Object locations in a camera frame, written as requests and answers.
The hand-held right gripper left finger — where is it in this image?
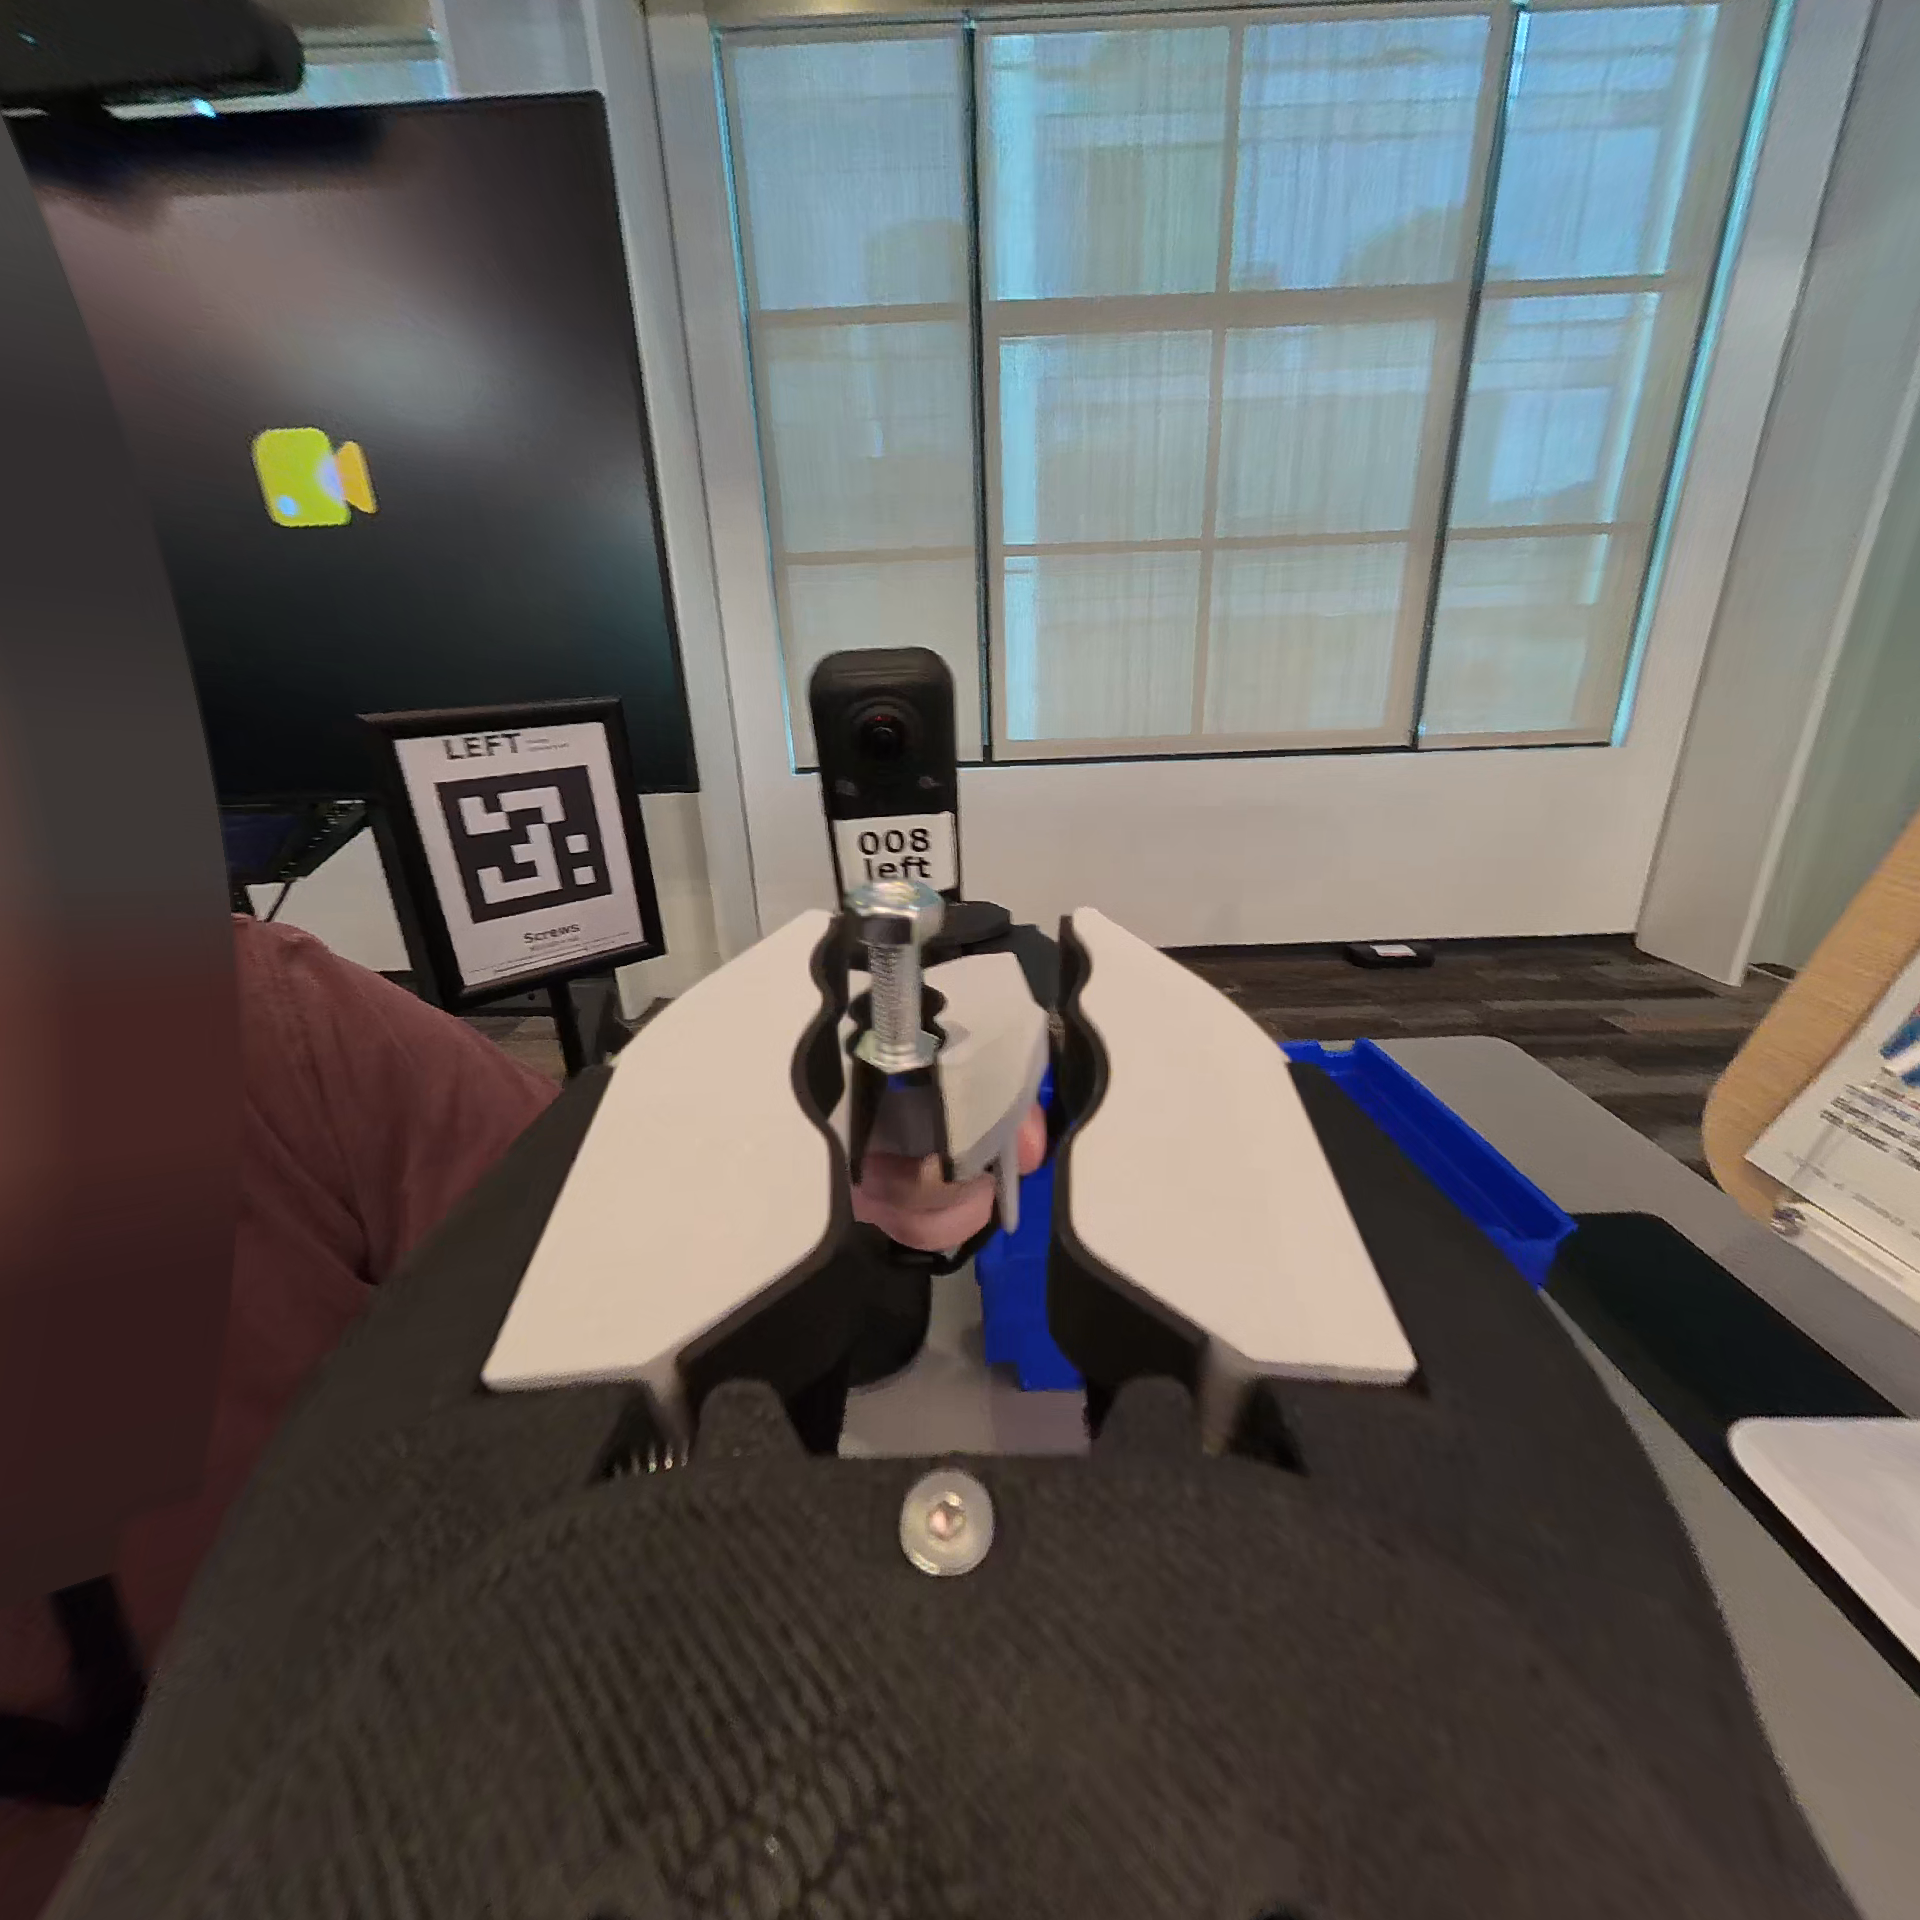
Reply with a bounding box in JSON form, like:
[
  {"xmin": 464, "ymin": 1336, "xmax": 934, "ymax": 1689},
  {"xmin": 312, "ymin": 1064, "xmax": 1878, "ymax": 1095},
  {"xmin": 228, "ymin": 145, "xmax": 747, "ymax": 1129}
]
[{"xmin": 479, "ymin": 903, "xmax": 859, "ymax": 1396}]

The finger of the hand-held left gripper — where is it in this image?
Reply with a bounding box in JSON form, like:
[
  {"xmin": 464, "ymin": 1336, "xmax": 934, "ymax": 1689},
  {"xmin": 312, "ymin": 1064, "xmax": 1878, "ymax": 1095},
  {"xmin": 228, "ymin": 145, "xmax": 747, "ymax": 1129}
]
[
  {"xmin": 843, "ymin": 983, "xmax": 960, "ymax": 1187},
  {"xmin": 901, "ymin": 949, "xmax": 1052, "ymax": 1233}
]

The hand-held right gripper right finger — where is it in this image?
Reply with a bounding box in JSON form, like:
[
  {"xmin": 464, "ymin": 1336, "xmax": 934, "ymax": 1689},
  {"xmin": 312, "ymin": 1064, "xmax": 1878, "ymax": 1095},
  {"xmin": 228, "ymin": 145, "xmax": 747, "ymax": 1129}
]
[{"xmin": 1049, "ymin": 903, "xmax": 1419, "ymax": 1393}]

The steel hex bolt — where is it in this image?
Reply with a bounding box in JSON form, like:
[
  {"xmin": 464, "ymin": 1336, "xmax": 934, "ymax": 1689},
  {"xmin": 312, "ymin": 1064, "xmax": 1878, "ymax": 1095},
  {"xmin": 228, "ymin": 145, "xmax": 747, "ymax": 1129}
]
[{"xmin": 852, "ymin": 919, "xmax": 943, "ymax": 1076}]

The blue plastic bin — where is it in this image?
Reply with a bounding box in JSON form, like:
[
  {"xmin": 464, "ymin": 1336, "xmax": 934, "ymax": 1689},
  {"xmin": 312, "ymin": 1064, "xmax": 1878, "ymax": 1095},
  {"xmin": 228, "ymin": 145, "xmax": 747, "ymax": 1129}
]
[{"xmin": 975, "ymin": 1036, "xmax": 1580, "ymax": 1390}]

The person's left hand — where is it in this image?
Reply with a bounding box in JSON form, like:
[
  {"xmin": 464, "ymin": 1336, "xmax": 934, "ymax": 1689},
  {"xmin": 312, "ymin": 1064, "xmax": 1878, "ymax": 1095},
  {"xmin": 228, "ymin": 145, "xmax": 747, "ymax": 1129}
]
[{"xmin": 854, "ymin": 1107, "xmax": 1052, "ymax": 1259}]

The person's maroon shirt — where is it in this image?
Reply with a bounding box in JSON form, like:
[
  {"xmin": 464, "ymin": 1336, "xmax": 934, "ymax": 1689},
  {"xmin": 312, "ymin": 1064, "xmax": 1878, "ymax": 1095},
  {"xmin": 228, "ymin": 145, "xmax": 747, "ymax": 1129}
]
[{"xmin": 0, "ymin": 915, "xmax": 569, "ymax": 1816}]

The black framed marker sign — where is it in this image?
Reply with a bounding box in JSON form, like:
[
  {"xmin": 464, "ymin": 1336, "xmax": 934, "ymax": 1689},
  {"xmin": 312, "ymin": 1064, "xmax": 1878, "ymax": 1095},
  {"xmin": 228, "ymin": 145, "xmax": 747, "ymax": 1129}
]
[{"xmin": 356, "ymin": 697, "xmax": 670, "ymax": 1073}]

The black flat mat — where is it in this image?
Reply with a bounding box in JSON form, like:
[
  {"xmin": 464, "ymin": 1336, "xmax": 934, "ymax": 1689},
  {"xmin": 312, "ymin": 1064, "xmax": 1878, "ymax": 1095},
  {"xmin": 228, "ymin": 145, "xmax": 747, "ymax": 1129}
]
[{"xmin": 1550, "ymin": 1212, "xmax": 1920, "ymax": 1705}]

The large paned window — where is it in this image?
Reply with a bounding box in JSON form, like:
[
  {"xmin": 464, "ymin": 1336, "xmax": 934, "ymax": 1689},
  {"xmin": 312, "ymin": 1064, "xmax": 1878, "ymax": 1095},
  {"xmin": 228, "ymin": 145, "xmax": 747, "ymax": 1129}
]
[{"xmin": 704, "ymin": 0, "xmax": 1795, "ymax": 753}]

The instruction sheet on stand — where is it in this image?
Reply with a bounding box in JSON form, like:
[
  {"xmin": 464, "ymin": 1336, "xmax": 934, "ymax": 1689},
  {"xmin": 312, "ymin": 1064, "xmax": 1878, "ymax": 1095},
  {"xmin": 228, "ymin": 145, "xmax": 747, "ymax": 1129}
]
[{"xmin": 1702, "ymin": 815, "xmax": 1920, "ymax": 1247}]

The paper instruction sheet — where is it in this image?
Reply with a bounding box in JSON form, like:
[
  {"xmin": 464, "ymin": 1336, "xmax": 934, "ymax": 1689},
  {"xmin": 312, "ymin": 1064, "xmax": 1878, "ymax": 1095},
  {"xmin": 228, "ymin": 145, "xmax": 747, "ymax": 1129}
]
[{"xmin": 1740, "ymin": 959, "xmax": 1920, "ymax": 1292}]

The black wall display screen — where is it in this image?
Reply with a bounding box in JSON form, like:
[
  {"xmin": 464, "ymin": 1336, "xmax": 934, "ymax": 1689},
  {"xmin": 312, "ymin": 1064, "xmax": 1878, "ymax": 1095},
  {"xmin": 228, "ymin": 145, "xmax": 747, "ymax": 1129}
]
[{"xmin": 0, "ymin": 89, "xmax": 701, "ymax": 799}]

